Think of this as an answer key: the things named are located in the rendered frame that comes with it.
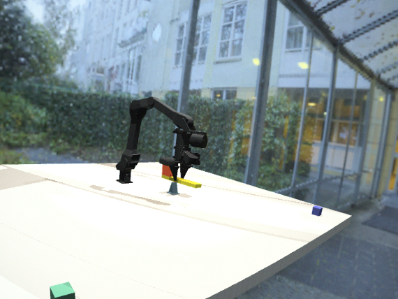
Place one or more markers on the small blue block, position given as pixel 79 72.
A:
pixel 317 210

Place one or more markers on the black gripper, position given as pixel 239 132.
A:
pixel 173 163

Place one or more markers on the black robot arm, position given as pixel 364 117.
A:
pixel 138 109

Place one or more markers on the green block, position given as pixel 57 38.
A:
pixel 62 291

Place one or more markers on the yellow and orange bar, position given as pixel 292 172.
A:
pixel 167 175

